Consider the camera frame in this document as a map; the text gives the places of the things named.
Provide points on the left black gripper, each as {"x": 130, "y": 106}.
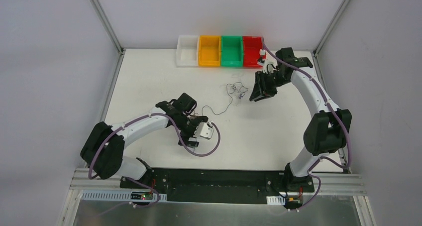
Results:
{"x": 190, "y": 132}

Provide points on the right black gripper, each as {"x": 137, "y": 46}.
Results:
{"x": 263, "y": 84}

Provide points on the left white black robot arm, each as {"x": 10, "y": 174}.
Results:
{"x": 104, "y": 148}

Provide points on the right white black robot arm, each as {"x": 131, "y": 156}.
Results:
{"x": 328, "y": 129}

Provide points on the red plastic bin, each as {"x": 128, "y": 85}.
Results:
{"x": 251, "y": 51}

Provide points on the green plastic bin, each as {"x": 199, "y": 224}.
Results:
{"x": 231, "y": 51}

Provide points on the orange plastic bin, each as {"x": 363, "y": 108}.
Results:
{"x": 209, "y": 52}

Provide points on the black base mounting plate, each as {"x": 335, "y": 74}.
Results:
{"x": 223, "y": 186}

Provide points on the left electronics board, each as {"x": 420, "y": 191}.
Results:
{"x": 141, "y": 196}

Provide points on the electronics board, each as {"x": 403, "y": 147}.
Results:
{"x": 293, "y": 203}
{"x": 141, "y": 196}

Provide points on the white plastic bin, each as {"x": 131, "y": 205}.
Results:
{"x": 187, "y": 50}

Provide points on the right electronics board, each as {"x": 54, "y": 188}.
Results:
{"x": 293, "y": 203}

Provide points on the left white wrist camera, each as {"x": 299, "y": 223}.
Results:
{"x": 204, "y": 130}

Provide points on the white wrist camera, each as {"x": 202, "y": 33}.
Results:
{"x": 204, "y": 130}
{"x": 267, "y": 65}

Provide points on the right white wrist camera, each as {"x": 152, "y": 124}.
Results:
{"x": 267, "y": 65}

